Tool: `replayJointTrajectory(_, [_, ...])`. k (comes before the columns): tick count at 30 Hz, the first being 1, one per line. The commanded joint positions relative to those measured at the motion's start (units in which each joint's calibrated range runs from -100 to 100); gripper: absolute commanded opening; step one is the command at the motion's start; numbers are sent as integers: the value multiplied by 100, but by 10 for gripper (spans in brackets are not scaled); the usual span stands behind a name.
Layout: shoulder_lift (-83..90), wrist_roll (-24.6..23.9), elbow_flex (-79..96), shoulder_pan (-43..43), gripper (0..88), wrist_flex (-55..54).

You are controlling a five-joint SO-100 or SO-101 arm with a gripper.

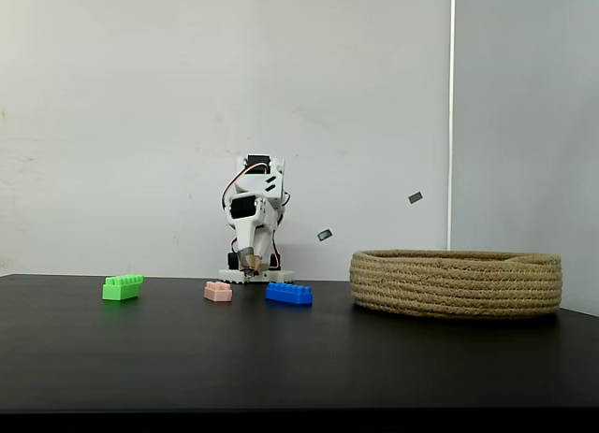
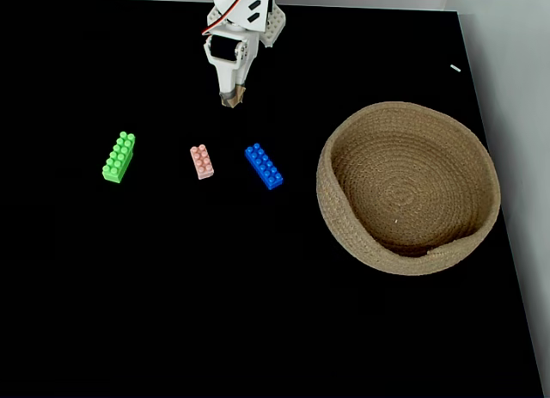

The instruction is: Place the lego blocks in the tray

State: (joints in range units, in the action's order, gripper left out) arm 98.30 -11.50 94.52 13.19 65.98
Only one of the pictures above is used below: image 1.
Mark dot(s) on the blue lego block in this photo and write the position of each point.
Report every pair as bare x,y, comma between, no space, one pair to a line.
289,294

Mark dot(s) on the pink lego block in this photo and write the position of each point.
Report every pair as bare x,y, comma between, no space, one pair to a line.
218,292

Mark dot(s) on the green lego block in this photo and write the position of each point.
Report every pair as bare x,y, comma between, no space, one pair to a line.
121,288

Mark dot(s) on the grey tape piece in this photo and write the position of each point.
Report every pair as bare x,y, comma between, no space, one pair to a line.
325,235
416,197

